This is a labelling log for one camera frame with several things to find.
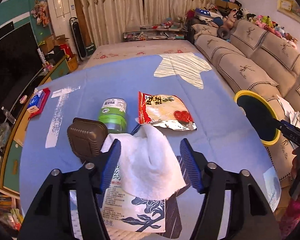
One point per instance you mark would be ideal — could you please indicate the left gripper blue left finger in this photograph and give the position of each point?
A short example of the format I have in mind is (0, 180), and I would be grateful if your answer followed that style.
(109, 165)

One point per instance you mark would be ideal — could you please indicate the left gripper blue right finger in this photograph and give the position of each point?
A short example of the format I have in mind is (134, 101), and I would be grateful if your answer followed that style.
(194, 163)

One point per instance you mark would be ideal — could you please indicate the brown plastic food container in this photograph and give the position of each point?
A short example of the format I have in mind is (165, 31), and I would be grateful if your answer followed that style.
(86, 138)

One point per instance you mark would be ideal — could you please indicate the green labelled plastic bottle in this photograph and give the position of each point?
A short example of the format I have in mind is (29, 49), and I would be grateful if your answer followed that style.
(113, 115)

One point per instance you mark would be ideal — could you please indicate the white tissue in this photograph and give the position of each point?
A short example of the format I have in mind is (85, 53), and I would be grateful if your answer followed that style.
(149, 168)

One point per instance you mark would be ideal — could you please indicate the red white snack bag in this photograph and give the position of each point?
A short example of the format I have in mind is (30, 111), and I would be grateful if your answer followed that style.
(165, 111)

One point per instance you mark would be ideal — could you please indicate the white blue printed package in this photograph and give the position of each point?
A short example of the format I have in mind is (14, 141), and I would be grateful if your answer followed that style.
(124, 211)

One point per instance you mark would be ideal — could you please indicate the yellow rimmed green trash bin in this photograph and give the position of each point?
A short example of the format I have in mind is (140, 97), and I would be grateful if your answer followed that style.
(260, 115)

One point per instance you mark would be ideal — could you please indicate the white papers on sofa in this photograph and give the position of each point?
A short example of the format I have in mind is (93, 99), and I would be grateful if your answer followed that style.
(290, 113)

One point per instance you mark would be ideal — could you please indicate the blue star tablecloth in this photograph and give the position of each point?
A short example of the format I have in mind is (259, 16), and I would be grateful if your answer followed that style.
(224, 135)

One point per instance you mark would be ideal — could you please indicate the beige cushioned sofa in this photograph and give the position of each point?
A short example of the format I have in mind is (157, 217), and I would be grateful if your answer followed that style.
(255, 60)

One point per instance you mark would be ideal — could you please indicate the red cloth pad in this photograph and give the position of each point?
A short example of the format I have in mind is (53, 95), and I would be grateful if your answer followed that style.
(47, 93)

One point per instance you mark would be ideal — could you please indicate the blue tissue pack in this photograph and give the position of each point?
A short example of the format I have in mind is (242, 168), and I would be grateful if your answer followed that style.
(36, 102)

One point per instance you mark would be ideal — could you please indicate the clear water bottle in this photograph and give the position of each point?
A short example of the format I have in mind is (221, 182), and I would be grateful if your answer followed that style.
(8, 115)

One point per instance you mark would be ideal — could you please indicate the glass bowl with plants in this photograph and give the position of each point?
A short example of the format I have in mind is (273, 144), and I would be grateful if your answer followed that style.
(5, 131)

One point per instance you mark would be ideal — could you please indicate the low cluttered glass table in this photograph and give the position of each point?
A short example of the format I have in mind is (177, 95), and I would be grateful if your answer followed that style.
(145, 33)

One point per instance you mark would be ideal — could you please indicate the black flat television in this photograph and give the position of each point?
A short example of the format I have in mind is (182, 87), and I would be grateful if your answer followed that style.
(20, 63)

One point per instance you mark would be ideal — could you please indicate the framed flower painting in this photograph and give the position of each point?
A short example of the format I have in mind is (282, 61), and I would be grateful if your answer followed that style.
(290, 8)

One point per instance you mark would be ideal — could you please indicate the black tower fan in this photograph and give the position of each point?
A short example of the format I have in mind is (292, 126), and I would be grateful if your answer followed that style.
(78, 38)

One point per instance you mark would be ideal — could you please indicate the pile of plush toys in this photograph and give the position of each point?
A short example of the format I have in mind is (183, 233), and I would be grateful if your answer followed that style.
(219, 20)

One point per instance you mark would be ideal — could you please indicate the beige patterned curtains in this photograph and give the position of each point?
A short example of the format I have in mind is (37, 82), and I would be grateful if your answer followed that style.
(107, 20)

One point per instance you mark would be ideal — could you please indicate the white standing air conditioner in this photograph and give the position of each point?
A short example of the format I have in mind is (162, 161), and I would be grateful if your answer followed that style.
(60, 13)

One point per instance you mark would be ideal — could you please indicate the colourful hanging wall ornament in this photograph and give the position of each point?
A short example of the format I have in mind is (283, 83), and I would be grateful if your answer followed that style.
(40, 13)

